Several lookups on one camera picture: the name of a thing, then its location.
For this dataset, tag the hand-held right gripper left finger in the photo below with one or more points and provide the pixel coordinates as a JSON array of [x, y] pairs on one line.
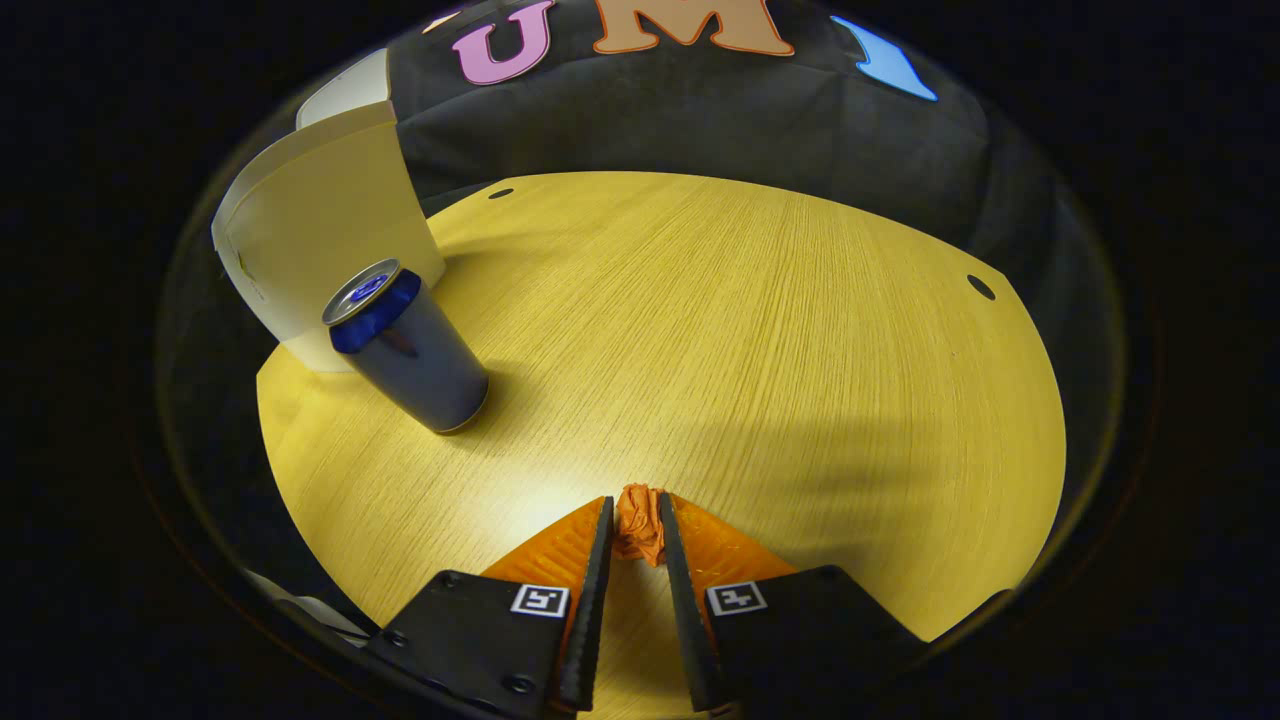
[[590, 620]]

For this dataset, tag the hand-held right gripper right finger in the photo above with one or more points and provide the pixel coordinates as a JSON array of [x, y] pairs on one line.
[[688, 620]]

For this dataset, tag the orange paper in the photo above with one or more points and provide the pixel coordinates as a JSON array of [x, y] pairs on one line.
[[640, 525]]

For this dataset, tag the blue pop can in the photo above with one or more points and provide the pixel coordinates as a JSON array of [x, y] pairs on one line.
[[420, 360]]

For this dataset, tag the white desktop garbage bin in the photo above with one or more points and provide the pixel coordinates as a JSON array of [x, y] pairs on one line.
[[320, 220]]

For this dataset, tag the black backdrop cloth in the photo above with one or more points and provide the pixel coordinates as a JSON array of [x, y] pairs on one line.
[[700, 120]]

